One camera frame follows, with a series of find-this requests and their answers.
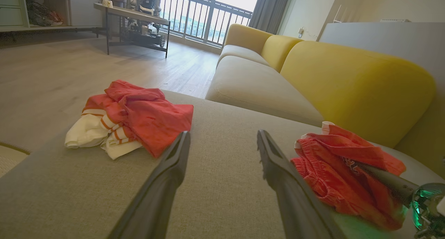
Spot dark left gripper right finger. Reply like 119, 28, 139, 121
257, 129, 348, 239

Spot white low cabinet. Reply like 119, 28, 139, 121
0, 0, 105, 32

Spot red white-trimmed basketball shorts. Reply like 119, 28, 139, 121
291, 121, 407, 231

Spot clutter pile in cabinet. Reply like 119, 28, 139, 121
26, 0, 64, 26

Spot woven laundry basket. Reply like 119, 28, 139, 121
0, 142, 32, 178

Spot grey wheeled robot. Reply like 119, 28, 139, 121
120, 0, 167, 48

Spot dark balcony railing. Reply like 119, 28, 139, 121
158, 0, 253, 46

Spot grey sofa seat cushion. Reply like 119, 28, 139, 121
205, 55, 325, 127
216, 44, 272, 67

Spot black-framed wooden side table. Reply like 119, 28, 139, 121
91, 0, 171, 58

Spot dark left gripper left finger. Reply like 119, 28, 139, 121
107, 130, 191, 239

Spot grey curtain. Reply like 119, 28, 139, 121
249, 0, 293, 32

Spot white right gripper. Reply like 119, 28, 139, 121
346, 158, 445, 239

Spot yellow sofa backrest cushion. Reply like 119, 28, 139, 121
280, 41, 437, 149
261, 35, 304, 72
224, 23, 273, 55
395, 89, 445, 178

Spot large grey sofa ottoman cushion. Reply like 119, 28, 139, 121
0, 89, 445, 239

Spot red white basketball jersey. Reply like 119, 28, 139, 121
64, 80, 194, 160

